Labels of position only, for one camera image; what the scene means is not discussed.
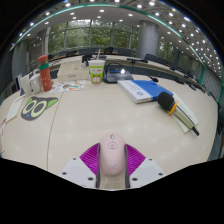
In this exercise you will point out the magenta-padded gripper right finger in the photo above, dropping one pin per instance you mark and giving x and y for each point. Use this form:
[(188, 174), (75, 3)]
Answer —
[(148, 170)]

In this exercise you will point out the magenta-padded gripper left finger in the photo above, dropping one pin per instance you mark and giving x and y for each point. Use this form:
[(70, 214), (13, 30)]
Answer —
[(76, 170)]

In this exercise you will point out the pink computer mouse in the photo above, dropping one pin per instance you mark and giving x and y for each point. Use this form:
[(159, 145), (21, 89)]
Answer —
[(112, 155)]

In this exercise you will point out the cat face mouse pad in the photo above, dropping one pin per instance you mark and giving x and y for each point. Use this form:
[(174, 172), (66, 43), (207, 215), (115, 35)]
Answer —
[(36, 108)]

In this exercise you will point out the white booklet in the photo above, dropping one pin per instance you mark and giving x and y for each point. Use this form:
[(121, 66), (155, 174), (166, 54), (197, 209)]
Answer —
[(190, 115)]

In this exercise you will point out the blue and white book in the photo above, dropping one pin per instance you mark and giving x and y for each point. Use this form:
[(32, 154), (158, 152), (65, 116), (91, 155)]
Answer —
[(141, 90)]

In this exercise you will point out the red and white magazine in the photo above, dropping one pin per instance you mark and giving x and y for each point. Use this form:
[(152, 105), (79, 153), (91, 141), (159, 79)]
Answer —
[(2, 133)]

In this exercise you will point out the colourful sticker sheet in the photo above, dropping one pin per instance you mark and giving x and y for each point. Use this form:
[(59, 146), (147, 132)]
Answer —
[(70, 86)]

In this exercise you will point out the cream desk organizer box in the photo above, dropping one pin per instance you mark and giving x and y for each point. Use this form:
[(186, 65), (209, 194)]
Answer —
[(71, 72)]

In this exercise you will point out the stack of white paper cups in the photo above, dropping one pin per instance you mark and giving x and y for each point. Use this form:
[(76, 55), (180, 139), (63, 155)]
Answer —
[(26, 86)]

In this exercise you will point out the red drink bottle green band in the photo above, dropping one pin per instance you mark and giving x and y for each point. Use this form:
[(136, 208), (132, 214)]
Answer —
[(45, 76)]

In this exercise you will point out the printed paper cup with straw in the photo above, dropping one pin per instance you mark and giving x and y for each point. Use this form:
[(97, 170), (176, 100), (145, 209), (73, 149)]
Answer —
[(96, 73)]

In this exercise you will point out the black desk console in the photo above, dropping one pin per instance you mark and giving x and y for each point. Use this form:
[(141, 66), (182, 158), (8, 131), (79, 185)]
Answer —
[(116, 76)]

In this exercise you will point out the group of dark office chairs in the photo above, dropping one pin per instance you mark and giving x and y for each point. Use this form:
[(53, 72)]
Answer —
[(125, 51)]

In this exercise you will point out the group of ceiling lights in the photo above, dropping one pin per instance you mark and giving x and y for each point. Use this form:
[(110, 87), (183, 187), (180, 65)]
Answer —
[(100, 10)]

